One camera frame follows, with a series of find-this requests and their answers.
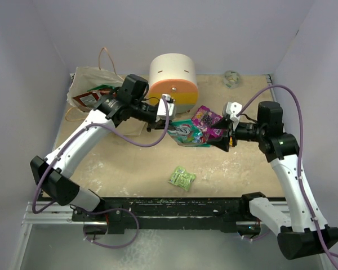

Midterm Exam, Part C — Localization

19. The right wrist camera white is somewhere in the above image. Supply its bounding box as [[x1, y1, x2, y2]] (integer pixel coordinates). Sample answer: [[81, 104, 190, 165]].
[[222, 102, 242, 122]]

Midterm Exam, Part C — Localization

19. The clear tape roll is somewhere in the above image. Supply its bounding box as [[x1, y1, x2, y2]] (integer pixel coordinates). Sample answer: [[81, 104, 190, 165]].
[[223, 70, 241, 89]]

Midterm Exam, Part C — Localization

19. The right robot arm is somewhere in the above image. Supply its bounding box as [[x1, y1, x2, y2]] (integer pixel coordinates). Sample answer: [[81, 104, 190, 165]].
[[210, 101, 338, 260]]

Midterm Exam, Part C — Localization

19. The black metal base frame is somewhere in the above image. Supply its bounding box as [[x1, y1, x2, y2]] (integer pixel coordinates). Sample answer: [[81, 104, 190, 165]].
[[72, 192, 264, 234]]

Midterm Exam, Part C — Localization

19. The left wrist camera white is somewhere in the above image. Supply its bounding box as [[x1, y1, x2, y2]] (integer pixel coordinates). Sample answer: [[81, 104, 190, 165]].
[[156, 94, 176, 122]]

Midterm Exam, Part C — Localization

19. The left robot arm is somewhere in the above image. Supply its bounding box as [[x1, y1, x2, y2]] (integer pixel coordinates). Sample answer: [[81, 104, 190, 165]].
[[30, 74, 176, 221]]

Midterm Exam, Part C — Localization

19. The white paper bag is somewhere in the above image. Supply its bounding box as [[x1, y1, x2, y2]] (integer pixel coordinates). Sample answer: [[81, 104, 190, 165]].
[[65, 47, 143, 137]]

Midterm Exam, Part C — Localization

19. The teal snack packet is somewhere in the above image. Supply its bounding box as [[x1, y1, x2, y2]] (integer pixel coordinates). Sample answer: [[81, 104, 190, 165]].
[[167, 119, 210, 147]]

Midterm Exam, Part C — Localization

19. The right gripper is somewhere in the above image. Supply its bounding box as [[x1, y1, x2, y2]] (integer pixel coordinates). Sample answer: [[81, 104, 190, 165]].
[[207, 115, 266, 151]]

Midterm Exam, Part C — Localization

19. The aluminium rail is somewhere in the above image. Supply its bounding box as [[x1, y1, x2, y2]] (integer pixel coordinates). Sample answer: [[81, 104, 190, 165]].
[[22, 202, 106, 226]]

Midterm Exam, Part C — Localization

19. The round three-drawer cabinet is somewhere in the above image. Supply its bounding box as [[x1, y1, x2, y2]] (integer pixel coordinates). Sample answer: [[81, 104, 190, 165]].
[[148, 53, 199, 113]]

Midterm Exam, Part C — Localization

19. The green chip bag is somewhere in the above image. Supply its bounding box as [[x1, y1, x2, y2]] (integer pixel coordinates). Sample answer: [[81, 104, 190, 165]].
[[87, 84, 114, 92]]

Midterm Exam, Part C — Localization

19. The red Doritos chip bag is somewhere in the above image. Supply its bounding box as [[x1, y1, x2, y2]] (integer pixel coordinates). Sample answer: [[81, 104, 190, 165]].
[[73, 89, 110, 108]]

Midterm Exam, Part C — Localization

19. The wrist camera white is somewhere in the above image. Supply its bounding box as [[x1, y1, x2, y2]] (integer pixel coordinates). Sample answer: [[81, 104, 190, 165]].
[[222, 102, 242, 122], [156, 94, 176, 122]]

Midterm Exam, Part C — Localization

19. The light green snack packet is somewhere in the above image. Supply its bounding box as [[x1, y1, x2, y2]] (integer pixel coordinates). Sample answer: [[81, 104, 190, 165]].
[[168, 166, 196, 192]]

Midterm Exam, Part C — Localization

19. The purple candy bag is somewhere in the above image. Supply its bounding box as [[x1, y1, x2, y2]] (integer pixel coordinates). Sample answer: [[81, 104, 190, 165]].
[[192, 105, 223, 141]]

